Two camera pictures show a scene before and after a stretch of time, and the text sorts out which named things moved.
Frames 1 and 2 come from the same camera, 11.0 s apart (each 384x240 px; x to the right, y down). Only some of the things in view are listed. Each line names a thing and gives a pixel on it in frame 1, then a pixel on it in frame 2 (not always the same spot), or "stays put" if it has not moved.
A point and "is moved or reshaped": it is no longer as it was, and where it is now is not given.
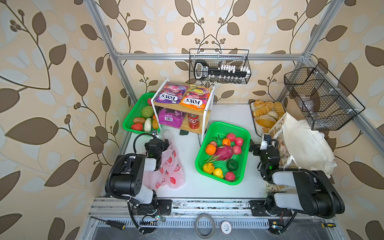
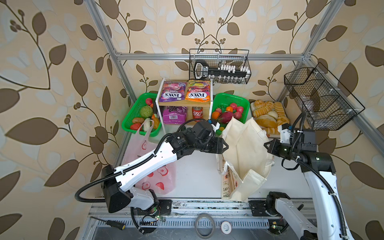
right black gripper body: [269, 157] → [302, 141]
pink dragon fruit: [223, 153] → [225, 117]
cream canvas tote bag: [301, 146] → [245, 166]
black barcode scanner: [201, 69] stays put
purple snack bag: [172, 118] is moved or reshaped
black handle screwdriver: [114, 224] stays put
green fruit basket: [221, 152] → [225, 106]
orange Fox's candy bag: [196, 97] is moved or reshaped
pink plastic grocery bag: [170, 172] is moved or reshaped
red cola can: [194, 121] is moved or reshaped
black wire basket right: [326, 102] stays put
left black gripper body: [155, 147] → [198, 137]
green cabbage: [147, 111] stays put
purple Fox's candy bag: [171, 93] stays put
